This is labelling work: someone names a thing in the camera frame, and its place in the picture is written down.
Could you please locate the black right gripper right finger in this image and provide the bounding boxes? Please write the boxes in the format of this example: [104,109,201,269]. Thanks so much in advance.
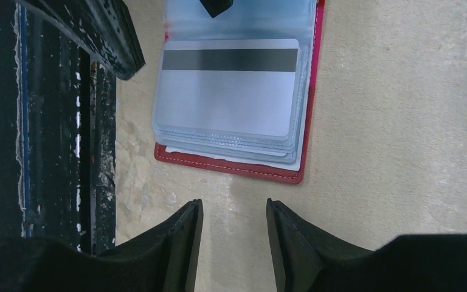
[266,200,467,291]

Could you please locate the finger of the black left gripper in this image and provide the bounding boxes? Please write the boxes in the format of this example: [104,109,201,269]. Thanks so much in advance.
[200,0,234,18]
[19,0,145,80]

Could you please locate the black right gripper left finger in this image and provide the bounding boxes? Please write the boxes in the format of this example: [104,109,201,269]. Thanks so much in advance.
[0,200,204,291]

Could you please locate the silver magnetic stripe card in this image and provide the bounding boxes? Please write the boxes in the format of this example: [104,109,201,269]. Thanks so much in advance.
[152,39,299,137]

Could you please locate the red card holder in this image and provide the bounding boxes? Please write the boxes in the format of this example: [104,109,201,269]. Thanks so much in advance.
[151,1,325,184]

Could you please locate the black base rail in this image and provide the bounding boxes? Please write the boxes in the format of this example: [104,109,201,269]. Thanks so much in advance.
[0,1,116,256]

